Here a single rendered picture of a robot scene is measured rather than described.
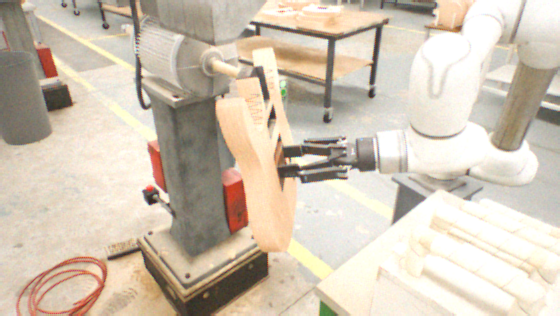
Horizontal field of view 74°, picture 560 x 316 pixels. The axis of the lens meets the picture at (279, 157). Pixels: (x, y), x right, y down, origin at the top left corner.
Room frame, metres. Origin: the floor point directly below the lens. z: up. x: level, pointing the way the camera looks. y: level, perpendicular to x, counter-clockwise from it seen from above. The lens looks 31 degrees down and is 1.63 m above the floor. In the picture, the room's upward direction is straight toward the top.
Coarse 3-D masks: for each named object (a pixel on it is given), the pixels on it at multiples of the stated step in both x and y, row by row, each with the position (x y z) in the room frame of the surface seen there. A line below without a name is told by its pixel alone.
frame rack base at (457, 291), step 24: (408, 240) 0.55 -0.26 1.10; (384, 264) 0.49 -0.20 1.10; (432, 264) 0.49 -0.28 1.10; (384, 288) 0.47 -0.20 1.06; (408, 288) 0.44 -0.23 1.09; (432, 288) 0.43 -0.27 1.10; (456, 288) 0.43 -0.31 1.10; (480, 288) 0.43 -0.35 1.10; (384, 312) 0.46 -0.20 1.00; (408, 312) 0.43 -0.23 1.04; (432, 312) 0.40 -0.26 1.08; (456, 312) 0.39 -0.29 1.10; (480, 312) 0.39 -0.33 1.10; (504, 312) 0.39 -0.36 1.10; (552, 312) 0.39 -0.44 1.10
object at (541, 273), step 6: (534, 270) 0.40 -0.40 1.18; (540, 270) 0.40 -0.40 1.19; (546, 270) 0.39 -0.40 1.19; (528, 276) 0.41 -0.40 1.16; (534, 276) 0.40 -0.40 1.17; (540, 276) 0.39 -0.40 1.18; (546, 276) 0.39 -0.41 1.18; (552, 276) 0.39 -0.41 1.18; (540, 282) 0.39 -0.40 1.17; (546, 282) 0.39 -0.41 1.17; (552, 282) 0.39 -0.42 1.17; (546, 288) 0.39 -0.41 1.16
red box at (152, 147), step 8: (136, 8) 1.41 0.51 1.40; (136, 16) 1.41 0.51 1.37; (136, 24) 1.41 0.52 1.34; (136, 32) 1.41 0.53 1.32; (136, 40) 1.41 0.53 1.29; (136, 56) 1.41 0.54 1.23; (136, 64) 1.41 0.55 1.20; (136, 72) 1.42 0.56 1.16; (136, 80) 1.42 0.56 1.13; (136, 88) 1.42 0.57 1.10; (144, 104) 1.44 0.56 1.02; (152, 144) 1.51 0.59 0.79; (152, 152) 1.49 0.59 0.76; (152, 160) 1.51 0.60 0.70; (160, 160) 1.45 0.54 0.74; (152, 168) 1.52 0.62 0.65; (160, 168) 1.45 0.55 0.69; (160, 176) 1.46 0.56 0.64; (160, 184) 1.48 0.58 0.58
